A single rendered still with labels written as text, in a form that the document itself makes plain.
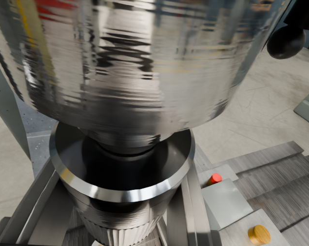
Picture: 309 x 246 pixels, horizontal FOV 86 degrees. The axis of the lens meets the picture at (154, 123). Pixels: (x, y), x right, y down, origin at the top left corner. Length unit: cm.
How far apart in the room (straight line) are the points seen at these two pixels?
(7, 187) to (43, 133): 117
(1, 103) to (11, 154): 128
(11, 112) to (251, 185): 64
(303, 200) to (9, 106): 76
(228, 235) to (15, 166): 159
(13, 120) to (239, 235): 56
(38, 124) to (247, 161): 56
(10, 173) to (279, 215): 162
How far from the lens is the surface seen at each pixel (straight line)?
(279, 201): 54
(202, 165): 39
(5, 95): 52
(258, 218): 34
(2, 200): 160
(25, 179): 162
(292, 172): 63
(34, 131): 50
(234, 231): 31
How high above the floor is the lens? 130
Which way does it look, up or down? 44 degrees down
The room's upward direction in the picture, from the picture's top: 12 degrees clockwise
